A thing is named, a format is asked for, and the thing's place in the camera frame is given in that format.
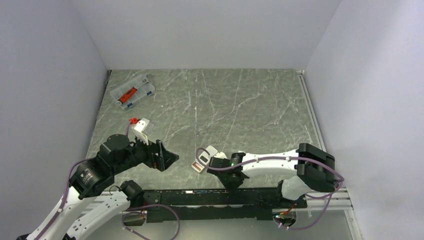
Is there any red handled tool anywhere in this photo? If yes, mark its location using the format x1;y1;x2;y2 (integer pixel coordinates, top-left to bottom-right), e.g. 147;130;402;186
118;87;137;104

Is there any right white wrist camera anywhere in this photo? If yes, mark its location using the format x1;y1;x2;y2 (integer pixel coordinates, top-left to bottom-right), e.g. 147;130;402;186
206;145;228;159

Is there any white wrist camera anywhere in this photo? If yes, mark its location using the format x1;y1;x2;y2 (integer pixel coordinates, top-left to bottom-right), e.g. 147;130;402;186
129;117;155;145
206;145;228;159

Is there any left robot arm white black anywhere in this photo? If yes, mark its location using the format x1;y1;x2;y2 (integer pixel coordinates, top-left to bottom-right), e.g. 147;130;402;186
18;134;180;240

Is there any black base frame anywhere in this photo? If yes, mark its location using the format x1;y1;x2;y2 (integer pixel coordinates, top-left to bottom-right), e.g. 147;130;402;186
129;187;307;223

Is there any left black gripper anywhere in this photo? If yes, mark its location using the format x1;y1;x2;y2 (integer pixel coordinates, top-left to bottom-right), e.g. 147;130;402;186
112;131;179;174

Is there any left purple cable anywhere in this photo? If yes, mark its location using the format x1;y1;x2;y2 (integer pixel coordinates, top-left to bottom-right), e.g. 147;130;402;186
33;158;100;240

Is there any clear plastic organizer box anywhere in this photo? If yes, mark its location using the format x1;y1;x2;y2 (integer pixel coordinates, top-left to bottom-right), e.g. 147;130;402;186
109;74;156;110

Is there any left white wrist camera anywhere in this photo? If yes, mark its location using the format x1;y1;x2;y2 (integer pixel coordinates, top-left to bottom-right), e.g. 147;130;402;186
129;117;155;145

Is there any white remote control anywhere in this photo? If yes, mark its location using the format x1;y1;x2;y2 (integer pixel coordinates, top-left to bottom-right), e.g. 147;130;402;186
191;152;211;174

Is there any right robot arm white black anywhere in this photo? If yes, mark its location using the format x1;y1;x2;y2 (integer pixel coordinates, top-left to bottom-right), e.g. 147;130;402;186
196;143;345;208

